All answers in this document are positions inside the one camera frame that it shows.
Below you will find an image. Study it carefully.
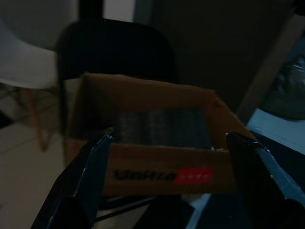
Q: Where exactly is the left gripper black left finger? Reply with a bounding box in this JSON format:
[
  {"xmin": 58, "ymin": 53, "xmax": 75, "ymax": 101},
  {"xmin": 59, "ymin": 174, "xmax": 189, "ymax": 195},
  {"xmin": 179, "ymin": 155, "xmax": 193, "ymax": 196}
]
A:
[{"xmin": 30, "ymin": 133, "xmax": 112, "ymax": 229}]

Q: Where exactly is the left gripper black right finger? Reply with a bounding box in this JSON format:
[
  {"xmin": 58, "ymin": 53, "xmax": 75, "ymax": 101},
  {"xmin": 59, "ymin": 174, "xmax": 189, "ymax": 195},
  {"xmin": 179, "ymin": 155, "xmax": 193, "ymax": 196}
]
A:
[{"xmin": 224, "ymin": 132, "xmax": 305, "ymax": 229}]

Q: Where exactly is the bubble wrap sheet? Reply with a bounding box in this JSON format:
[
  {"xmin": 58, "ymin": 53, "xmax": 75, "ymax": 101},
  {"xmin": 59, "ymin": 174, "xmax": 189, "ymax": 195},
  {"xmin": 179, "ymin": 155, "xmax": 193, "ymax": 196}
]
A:
[{"xmin": 114, "ymin": 107, "xmax": 214, "ymax": 151}]

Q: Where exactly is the brown printed cardboard box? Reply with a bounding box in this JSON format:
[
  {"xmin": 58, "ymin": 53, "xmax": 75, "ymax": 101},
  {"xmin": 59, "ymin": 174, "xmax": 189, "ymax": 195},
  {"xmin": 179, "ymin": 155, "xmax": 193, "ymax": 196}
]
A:
[{"xmin": 65, "ymin": 72, "xmax": 259, "ymax": 198}]

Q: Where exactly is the white chair with wooden legs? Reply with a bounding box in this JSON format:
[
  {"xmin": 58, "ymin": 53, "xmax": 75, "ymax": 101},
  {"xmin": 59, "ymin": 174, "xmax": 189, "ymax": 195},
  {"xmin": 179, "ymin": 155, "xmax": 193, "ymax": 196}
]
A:
[{"xmin": 0, "ymin": 16, "xmax": 60, "ymax": 152}]

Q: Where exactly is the black chair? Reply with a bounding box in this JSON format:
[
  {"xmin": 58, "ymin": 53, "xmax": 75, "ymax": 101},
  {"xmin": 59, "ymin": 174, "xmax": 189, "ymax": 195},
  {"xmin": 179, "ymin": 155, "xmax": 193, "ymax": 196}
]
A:
[{"xmin": 56, "ymin": 19, "xmax": 179, "ymax": 134}]

